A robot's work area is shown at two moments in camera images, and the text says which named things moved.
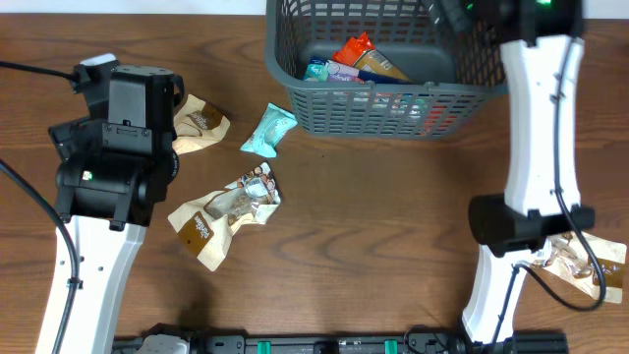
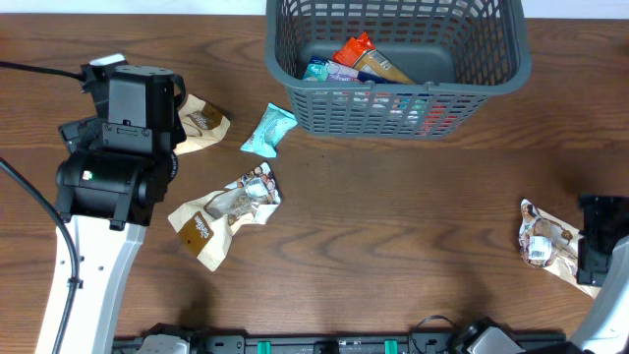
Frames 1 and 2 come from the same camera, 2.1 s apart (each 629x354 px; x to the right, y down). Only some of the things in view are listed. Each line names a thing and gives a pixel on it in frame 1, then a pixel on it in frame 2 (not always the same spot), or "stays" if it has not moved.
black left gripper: [73, 138] stays
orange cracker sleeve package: [362, 54] stays
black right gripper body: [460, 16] to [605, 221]
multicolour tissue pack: [320, 69] stays
